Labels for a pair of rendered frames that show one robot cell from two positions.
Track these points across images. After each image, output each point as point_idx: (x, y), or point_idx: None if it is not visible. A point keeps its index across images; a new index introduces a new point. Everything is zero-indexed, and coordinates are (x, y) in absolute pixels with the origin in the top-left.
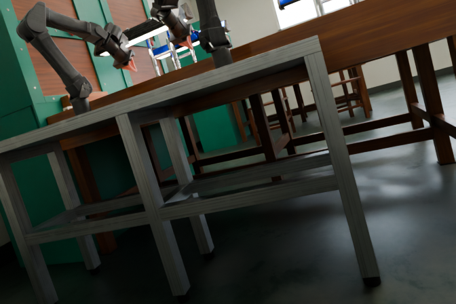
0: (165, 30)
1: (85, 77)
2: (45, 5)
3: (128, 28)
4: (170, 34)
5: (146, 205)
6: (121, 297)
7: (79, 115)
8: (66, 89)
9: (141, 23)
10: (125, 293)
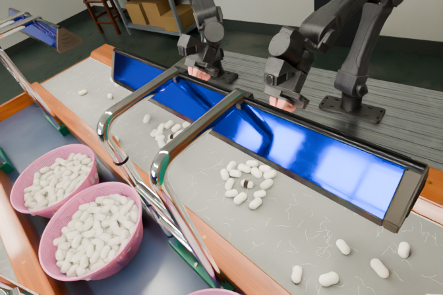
0: (115, 139)
1: (337, 72)
2: None
3: (231, 91)
4: (211, 65)
5: None
6: None
7: (330, 70)
8: (367, 78)
9: (196, 77)
10: None
